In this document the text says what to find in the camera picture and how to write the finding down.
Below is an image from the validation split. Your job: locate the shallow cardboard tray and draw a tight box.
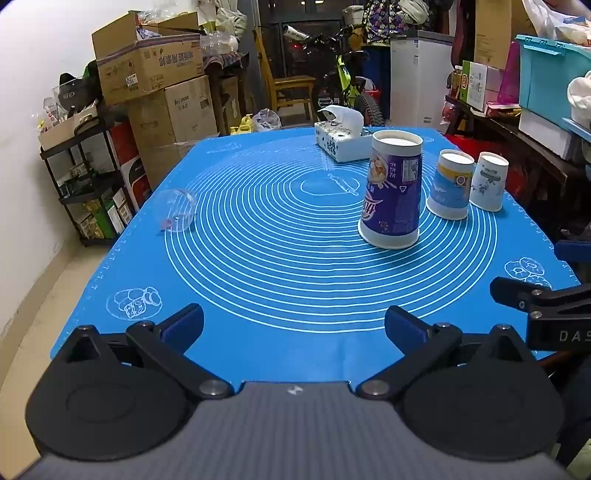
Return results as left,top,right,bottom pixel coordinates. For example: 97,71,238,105
37,103,100,151

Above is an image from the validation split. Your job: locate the dark wooden side table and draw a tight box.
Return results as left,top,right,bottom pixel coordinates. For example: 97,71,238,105
444,95,591,213

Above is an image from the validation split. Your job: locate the clear plastic bag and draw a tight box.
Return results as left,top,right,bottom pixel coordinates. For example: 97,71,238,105
252,108,283,133

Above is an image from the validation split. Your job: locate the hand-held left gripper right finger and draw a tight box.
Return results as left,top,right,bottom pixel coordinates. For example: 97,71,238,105
356,305,539,400

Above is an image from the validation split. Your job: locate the black and green bicycle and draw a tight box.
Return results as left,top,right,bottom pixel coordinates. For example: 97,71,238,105
281,23,384,128

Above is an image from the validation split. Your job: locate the medium blue yellow paper cup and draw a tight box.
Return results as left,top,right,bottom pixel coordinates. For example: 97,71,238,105
425,148,476,221

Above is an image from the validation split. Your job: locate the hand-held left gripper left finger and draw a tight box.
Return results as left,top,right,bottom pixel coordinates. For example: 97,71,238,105
50,303,234,400

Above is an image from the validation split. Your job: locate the clear plastic cup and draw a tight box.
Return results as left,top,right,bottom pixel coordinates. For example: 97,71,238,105
150,188,197,233

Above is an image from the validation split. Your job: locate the blue silicone baking mat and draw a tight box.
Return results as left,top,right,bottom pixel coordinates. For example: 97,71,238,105
48,126,583,385

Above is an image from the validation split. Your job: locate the tall flat cardboard box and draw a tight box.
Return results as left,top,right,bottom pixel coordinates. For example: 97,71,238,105
474,0,514,70

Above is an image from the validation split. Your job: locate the white flat box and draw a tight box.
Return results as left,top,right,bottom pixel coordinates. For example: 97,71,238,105
518,109,579,160

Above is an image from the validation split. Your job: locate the open cardboard box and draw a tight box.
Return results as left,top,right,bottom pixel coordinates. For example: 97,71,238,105
91,11,206,106

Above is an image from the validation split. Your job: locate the teal plastic storage bin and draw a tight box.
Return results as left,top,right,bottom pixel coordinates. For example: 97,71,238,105
514,34,591,126

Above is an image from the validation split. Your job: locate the small white paper cup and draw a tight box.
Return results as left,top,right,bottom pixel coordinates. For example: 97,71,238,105
468,151,510,212

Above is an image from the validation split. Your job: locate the wooden chair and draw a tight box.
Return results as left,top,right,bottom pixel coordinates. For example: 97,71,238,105
253,27,317,123

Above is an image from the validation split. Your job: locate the white chest freezer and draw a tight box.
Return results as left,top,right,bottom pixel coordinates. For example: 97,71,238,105
390,30,456,135

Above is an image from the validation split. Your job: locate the white tissue box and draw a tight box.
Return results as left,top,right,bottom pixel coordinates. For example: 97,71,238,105
314,104,374,164

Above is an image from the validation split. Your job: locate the floral cloth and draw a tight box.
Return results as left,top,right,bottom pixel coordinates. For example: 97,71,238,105
364,0,417,45

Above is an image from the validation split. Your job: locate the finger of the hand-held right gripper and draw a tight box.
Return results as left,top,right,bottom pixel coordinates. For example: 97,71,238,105
554,240,591,265
489,276,591,320

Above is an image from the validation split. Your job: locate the large purple paper cup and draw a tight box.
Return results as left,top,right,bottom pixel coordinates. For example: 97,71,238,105
358,130,424,250

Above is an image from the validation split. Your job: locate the pink bag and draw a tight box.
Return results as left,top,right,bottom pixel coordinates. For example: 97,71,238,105
500,41,523,105

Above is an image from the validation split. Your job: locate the green and white carton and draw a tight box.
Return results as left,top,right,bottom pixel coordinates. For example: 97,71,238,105
460,60,502,112

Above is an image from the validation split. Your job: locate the black shelf rack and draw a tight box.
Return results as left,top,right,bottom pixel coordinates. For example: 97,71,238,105
39,108,139,248

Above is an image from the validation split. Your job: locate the large brown cardboard box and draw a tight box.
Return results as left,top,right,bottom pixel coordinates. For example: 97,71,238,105
126,75,219,188

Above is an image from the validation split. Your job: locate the red and white box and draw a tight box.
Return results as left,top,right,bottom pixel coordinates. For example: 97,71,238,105
108,121,153,209

